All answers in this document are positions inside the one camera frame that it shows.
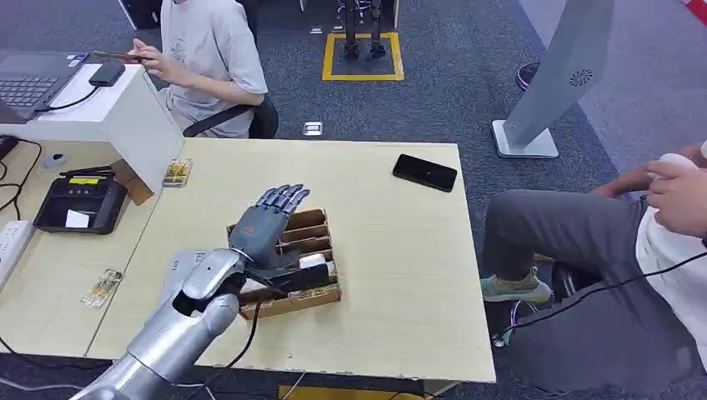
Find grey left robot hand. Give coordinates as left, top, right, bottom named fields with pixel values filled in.
left=228, top=183, right=312, bottom=285

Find dark card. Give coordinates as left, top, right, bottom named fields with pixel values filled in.
left=90, top=50, right=146, bottom=63

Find wooden card box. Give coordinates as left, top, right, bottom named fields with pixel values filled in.
left=225, top=207, right=343, bottom=322

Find white card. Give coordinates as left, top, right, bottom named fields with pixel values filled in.
left=298, top=252, right=336, bottom=273

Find yellow printed card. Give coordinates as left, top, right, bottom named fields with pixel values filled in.
left=161, top=158, right=194, bottom=190
left=79, top=267, right=126, bottom=310

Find black office chair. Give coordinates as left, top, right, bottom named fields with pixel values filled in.
left=182, top=96, right=281, bottom=140

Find brown cardboard piece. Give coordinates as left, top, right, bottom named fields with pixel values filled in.
left=110, top=160, right=156, bottom=207

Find black smartphone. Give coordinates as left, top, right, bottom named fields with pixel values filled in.
left=392, top=153, right=459, bottom=194

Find white desk riser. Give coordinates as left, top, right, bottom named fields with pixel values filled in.
left=0, top=62, right=186, bottom=195

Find person in pale shirt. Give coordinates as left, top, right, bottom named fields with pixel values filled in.
left=129, top=0, right=269, bottom=140

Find yellow floor tape square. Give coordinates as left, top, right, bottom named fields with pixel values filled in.
left=321, top=32, right=405, bottom=83

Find black remote controller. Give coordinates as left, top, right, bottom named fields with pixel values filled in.
left=32, top=165, right=129, bottom=237

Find yellow floor tape strip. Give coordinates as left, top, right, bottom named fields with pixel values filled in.
left=277, top=384, right=428, bottom=400

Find white paper slip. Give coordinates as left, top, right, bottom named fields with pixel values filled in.
left=64, top=208, right=91, bottom=230

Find person's hand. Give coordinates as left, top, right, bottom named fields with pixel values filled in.
left=131, top=38, right=179, bottom=85
left=644, top=160, right=707, bottom=239

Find black power adapter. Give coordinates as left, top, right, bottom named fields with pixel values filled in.
left=88, top=60, right=128, bottom=89

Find black robot legs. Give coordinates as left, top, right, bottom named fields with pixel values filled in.
left=337, top=0, right=389, bottom=61

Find white power strip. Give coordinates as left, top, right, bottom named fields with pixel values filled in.
left=0, top=220, right=36, bottom=292

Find green sneaker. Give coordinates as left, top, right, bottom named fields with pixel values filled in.
left=479, top=267, right=553, bottom=304

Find grey laptop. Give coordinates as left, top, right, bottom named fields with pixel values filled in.
left=0, top=51, right=85, bottom=126

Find black round base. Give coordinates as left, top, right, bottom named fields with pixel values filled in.
left=515, top=61, right=541, bottom=93

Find person in grey trousers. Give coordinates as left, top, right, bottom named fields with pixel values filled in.
left=479, top=140, right=707, bottom=400

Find grey kiosk stand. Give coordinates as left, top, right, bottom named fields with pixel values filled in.
left=490, top=0, right=616, bottom=161

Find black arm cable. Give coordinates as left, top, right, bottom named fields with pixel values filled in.
left=225, top=297, right=264, bottom=370

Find black adapter cable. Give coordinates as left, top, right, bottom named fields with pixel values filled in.
left=33, top=84, right=104, bottom=115

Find black desk cable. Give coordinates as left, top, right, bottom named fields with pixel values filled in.
left=0, top=137, right=44, bottom=223

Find black floor cable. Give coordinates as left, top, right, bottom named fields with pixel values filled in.
left=493, top=250, right=707, bottom=348

